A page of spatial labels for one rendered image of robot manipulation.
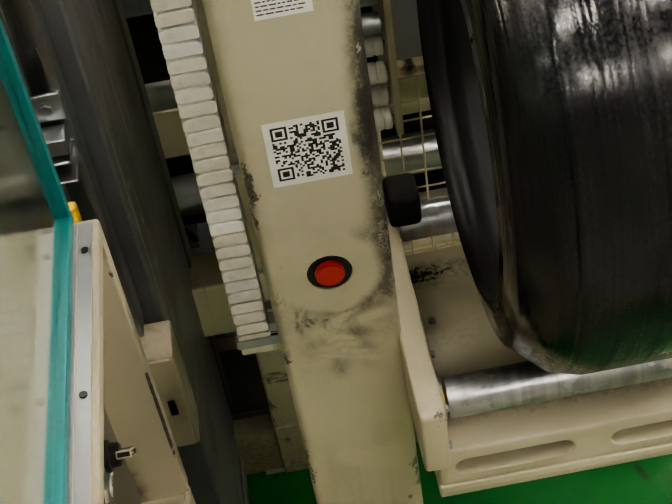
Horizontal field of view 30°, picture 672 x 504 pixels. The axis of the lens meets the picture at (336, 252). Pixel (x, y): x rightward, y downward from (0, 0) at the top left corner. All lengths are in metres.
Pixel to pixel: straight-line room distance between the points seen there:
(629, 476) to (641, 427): 0.97
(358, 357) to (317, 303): 0.10
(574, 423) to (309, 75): 0.49
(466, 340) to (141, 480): 0.45
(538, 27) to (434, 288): 0.64
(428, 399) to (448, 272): 0.36
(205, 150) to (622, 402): 0.53
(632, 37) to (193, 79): 0.37
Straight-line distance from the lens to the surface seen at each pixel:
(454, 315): 1.55
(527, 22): 1.01
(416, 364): 1.31
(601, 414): 1.37
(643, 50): 1.01
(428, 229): 1.52
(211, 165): 1.16
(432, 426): 1.28
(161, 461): 1.27
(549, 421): 1.36
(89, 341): 0.96
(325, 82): 1.11
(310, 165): 1.16
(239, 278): 1.26
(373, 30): 1.56
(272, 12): 1.06
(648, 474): 2.40
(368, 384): 1.39
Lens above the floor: 1.94
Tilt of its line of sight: 43 degrees down
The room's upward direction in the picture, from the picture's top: 10 degrees counter-clockwise
